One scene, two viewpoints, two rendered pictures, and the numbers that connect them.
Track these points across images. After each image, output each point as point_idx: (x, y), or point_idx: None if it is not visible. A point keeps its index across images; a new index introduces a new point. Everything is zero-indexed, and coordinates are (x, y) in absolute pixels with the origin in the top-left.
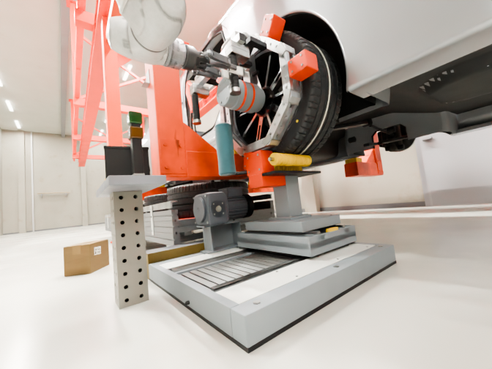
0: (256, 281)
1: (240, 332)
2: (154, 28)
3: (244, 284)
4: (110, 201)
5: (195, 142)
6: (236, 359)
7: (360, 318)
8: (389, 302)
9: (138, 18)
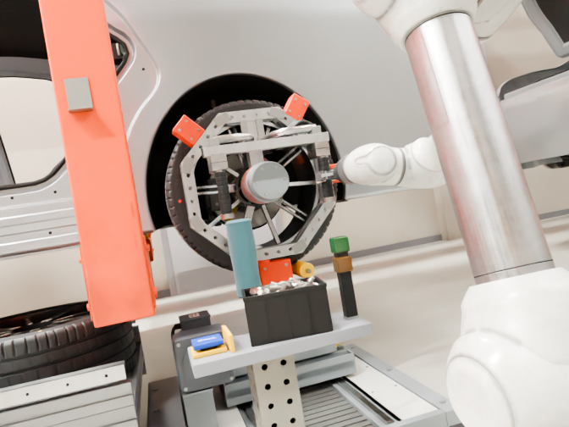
0: (391, 402)
1: (458, 422)
2: (434, 185)
3: (394, 407)
4: (256, 372)
5: None
6: None
7: (441, 392)
8: (425, 379)
9: (436, 179)
